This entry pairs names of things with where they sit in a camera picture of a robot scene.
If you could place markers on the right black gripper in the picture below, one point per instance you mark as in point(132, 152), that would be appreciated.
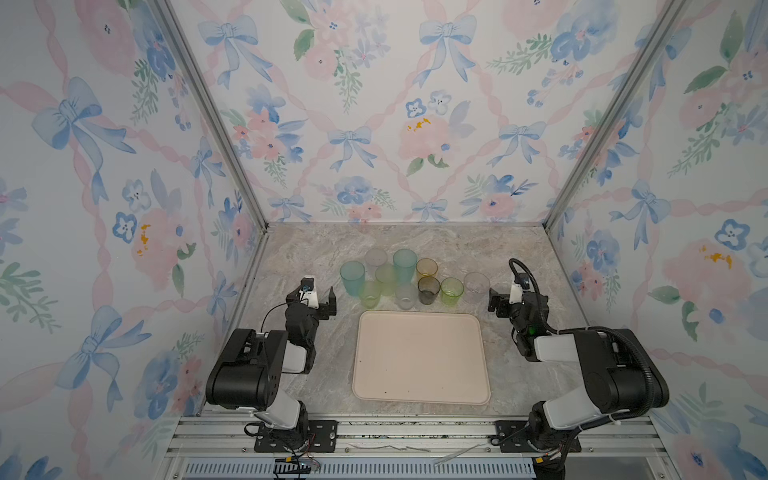
point(501, 302)

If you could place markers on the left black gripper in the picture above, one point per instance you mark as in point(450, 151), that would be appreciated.
point(324, 304)

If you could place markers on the clear glass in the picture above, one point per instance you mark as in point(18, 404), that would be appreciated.
point(476, 287)

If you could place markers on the tall teal cup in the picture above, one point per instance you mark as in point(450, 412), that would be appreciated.
point(404, 262)
point(353, 276)

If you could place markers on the tall frosted clear cup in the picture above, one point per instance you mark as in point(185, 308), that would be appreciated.
point(373, 259)

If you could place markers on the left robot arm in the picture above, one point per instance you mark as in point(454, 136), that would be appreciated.
point(247, 376)

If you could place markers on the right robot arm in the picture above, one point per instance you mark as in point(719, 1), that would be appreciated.
point(619, 380)

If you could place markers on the beige plastic tray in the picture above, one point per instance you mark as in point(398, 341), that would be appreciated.
point(420, 357)

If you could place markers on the short light green cup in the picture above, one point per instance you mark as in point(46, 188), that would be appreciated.
point(370, 295)

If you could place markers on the bright green glass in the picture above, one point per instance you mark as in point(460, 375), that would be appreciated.
point(451, 290)

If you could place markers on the tall light green cup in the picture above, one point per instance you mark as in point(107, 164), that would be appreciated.
point(385, 277)

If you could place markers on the dark smoky glass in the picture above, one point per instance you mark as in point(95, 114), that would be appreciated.
point(428, 289)

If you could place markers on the short frosted clear cup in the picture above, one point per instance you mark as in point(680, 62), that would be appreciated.
point(406, 296)

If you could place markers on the yellow amber glass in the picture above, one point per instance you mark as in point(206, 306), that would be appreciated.
point(427, 267)

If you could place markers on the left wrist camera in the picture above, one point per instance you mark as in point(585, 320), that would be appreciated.
point(308, 292)

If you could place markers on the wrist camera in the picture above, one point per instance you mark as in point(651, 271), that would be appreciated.
point(308, 292)
point(520, 284)

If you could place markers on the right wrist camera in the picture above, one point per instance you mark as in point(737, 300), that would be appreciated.
point(520, 284)

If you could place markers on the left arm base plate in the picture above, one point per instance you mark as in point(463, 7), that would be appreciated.
point(313, 436)

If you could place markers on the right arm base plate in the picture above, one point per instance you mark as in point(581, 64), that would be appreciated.
point(517, 436)

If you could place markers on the aluminium rail frame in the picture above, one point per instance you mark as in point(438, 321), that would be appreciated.
point(218, 445)

